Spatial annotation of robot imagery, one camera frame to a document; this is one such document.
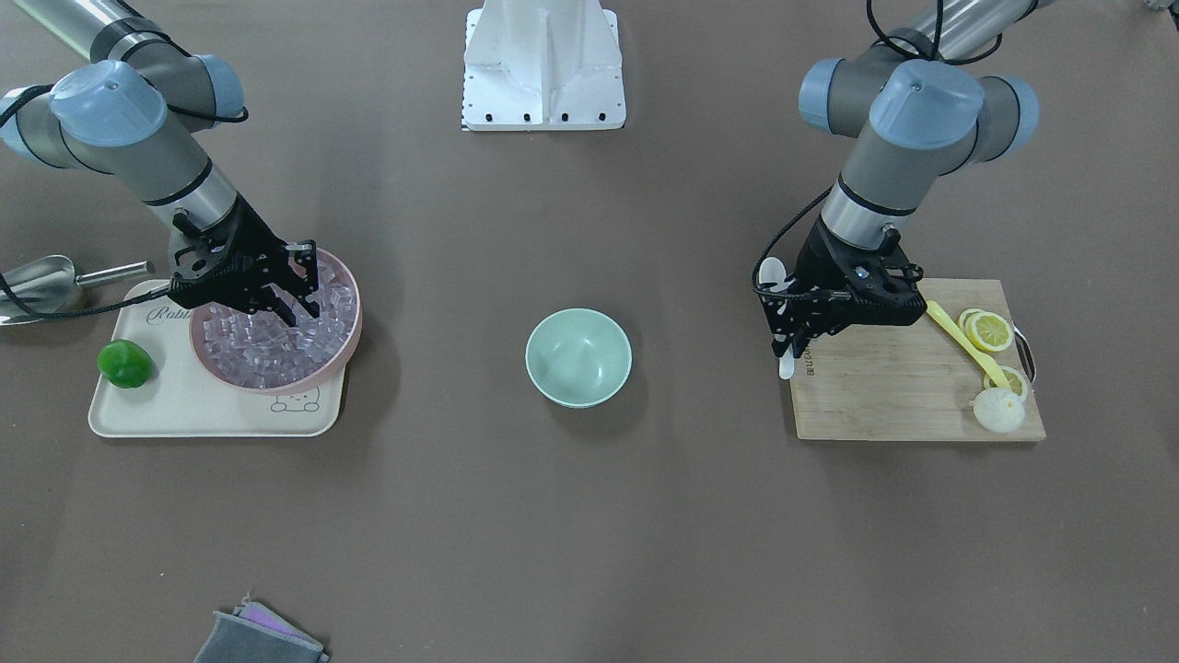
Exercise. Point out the white onion half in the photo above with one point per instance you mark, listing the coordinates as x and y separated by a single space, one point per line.
998 410

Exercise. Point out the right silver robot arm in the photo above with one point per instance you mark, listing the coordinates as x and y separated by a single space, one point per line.
132 112

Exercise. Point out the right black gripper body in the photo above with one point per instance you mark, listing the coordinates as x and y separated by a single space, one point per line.
250 241

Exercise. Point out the lemon slice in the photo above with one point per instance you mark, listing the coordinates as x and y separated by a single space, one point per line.
1016 382
985 330

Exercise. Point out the green lime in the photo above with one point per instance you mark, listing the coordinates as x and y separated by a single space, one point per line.
125 364

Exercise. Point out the mint green bowl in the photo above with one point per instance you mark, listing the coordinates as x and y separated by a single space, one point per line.
578 358

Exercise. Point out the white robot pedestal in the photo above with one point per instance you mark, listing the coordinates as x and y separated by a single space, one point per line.
542 66

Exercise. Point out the metal ice scoop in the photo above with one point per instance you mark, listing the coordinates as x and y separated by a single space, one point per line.
55 283

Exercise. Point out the bamboo cutting board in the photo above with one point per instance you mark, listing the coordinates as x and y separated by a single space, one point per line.
894 384

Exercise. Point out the beige serving tray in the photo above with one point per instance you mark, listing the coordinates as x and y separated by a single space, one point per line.
183 400

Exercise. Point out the white ceramic spoon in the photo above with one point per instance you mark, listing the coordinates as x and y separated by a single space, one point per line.
772 275

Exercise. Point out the pink bowl of ice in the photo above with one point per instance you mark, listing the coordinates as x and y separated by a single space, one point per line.
260 353

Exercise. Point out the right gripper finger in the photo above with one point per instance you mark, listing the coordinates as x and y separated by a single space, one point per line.
273 303
301 279

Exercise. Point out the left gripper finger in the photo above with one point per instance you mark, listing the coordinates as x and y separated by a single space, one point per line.
782 328
801 338

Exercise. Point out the grey folded cloth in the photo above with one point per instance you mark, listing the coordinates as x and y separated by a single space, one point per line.
253 632

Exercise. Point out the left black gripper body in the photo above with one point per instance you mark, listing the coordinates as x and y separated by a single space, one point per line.
816 264

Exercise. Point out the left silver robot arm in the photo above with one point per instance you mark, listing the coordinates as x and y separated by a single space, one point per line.
916 114

